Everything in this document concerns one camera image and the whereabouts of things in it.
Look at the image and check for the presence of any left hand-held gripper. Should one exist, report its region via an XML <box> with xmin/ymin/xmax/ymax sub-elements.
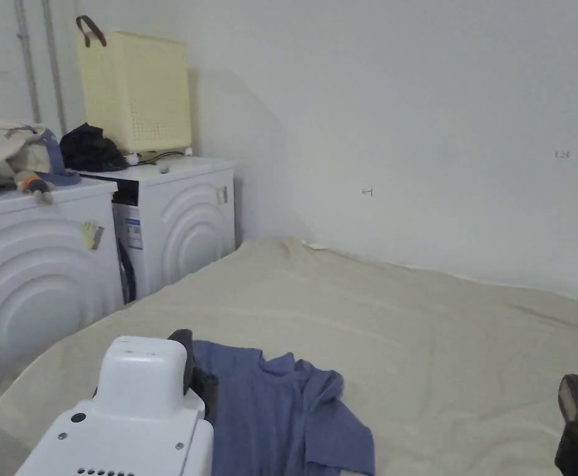
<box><xmin>15</xmin><ymin>328</ymin><xmax>220</xmax><ymax>476</ymax></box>

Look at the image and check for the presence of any blue shirt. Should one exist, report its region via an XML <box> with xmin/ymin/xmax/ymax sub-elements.
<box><xmin>192</xmin><ymin>339</ymin><xmax>375</xmax><ymax>476</ymax></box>

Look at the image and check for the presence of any white washing machine with basket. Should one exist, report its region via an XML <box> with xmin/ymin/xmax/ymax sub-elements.
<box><xmin>60</xmin><ymin>14</ymin><xmax>237</xmax><ymax>304</ymax></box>

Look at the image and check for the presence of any bed with beige sheet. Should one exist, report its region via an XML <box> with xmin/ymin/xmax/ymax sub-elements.
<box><xmin>0</xmin><ymin>236</ymin><xmax>578</xmax><ymax>476</ymax></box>

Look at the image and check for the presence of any white washing machine with bag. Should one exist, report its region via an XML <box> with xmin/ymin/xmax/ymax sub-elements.
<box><xmin>0</xmin><ymin>118</ymin><xmax>125</xmax><ymax>412</ymax></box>

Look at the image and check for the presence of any grey wall pipe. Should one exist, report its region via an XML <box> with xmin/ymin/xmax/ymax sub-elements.
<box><xmin>40</xmin><ymin>0</ymin><xmax>68</xmax><ymax>137</ymax></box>
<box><xmin>13</xmin><ymin>0</ymin><xmax>41</xmax><ymax>124</ymax></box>

